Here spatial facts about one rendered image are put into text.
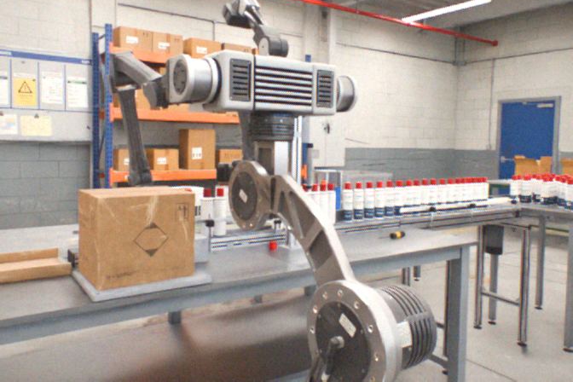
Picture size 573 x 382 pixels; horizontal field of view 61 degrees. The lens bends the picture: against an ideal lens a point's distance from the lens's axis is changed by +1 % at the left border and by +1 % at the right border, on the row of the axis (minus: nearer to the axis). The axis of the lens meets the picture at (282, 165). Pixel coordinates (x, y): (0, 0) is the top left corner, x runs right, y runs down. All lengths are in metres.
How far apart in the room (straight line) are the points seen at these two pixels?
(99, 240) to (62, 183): 4.84
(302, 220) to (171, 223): 0.52
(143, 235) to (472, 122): 9.32
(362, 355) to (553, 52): 9.04
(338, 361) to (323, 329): 0.07
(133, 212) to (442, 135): 9.18
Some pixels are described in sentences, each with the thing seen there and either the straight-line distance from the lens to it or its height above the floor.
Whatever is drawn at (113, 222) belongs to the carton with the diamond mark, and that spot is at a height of 1.04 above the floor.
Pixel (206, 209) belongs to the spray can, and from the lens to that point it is 2.02.
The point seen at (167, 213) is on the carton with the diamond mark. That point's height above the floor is 1.06.
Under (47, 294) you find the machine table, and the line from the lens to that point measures 1.61.
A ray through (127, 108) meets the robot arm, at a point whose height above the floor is 1.40.
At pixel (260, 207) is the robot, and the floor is 1.11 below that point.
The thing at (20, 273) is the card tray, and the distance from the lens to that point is 1.77.
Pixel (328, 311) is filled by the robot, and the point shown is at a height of 0.93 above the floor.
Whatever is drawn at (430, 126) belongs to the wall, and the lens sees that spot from 10.02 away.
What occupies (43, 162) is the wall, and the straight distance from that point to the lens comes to 6.26.
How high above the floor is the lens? 1.29
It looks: 3 degrees down
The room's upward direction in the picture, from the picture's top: 1 degrees clockwise
